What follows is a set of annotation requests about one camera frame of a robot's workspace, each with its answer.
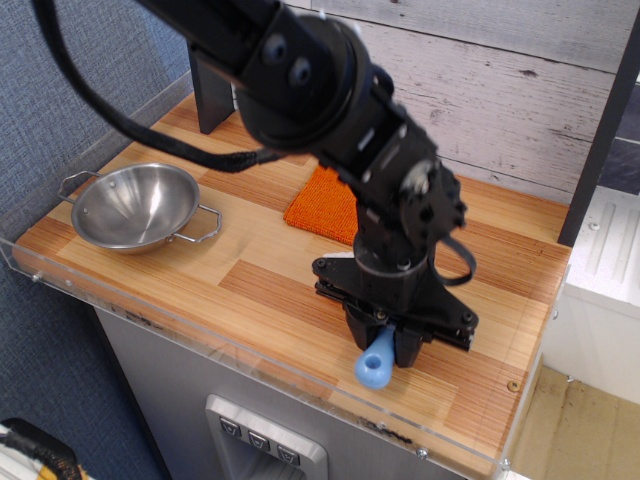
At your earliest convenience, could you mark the dark frame post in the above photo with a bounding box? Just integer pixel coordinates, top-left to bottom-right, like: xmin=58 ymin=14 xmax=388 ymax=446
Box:
xmin=188 ymin=45 xmax=235 ymax=135
xmin=557 ymin=9 xmax=639 ymax=247

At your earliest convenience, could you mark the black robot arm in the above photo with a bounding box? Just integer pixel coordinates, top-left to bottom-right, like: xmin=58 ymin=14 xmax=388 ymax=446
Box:
xmin=147 ymin=1 xmax=479 ymax=368

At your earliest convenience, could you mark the white ribbed side counter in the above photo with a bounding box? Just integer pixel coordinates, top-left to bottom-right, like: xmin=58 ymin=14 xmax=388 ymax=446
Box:
xmin=542 ymin=187 xmax=639 ymax=403

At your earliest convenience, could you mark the silver dispenser button panel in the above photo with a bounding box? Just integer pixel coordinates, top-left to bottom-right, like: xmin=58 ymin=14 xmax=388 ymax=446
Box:
xmin=205 ymin=394 xmax=329 ymax=479

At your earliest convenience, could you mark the stainless steel bowl with handles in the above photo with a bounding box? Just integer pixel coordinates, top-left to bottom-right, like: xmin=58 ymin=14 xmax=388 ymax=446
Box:
xmin=58 ymin=163 xmax=222 ymax=254

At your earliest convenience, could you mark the orange red cloth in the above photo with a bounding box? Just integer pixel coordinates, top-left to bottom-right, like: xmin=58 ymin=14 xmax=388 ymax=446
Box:
xmin=284 ymin=166 xmax=358 ymax=245

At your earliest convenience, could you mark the grey toy fridge cabinet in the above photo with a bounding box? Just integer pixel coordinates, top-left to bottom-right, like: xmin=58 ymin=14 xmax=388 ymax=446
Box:
xmin=97 ymin=310 xmax=458 ymax=479

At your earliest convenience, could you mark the clear acrylic table guard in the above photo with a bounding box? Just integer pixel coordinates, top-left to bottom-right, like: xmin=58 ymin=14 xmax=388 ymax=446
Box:
xmin=0 ymin=72 xmax=571 ymax=476

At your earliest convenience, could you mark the dark right frame post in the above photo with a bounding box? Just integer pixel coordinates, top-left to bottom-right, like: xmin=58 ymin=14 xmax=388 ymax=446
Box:
xmin=557 ymin=9 xmax=639 ymax=247

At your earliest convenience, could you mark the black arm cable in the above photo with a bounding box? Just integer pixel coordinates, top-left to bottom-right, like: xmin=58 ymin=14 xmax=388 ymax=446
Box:
xmin=29 ymin=0 xmax=296 ymax=174

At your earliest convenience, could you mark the blue and grey spoon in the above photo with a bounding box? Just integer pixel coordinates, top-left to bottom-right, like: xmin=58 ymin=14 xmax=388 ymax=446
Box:
xmin=354 ymin=325 xmax=395 ymax=390

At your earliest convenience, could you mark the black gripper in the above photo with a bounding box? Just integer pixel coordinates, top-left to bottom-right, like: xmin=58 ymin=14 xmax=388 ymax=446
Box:
xmin=312 ymin=250 xmax=478 ymax=368

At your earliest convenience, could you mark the black and yellow object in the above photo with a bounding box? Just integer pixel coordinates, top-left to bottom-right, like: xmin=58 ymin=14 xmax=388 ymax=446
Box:
xmin=1 ymin=418 xmax=90 ymax=479

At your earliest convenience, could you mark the dark left frame post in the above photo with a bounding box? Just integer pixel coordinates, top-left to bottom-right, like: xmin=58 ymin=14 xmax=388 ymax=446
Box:
xmin=188 ymin=45 xmax=235 ymax=135

